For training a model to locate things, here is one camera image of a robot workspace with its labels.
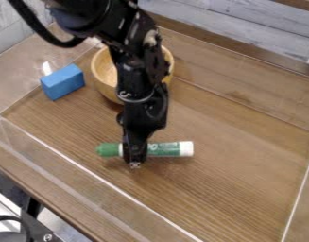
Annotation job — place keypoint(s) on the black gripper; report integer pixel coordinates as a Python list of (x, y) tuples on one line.
[(141, 119)]

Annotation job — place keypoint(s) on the green Expo marker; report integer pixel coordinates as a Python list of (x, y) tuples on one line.
[(173, 149)]

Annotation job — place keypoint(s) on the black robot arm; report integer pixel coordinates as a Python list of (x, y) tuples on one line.
[(126, 30)]

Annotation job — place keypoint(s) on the brown wooden bowl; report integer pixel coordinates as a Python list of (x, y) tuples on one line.
[(105, 73)]

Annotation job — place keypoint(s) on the blue rectangular block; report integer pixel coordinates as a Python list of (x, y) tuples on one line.
[(62, 82)]

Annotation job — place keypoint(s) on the clear acrylic front wall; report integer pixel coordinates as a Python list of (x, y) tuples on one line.
[(90, 203)]

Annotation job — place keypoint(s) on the clear acrylic wall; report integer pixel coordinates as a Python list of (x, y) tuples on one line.
[(90, 203), (27, 59)]

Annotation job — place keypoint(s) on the clear acrylic left wall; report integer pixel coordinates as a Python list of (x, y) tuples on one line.
[(27, 59)]

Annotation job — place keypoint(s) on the black metal table frame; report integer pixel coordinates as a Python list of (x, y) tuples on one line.
[(32, 230)]

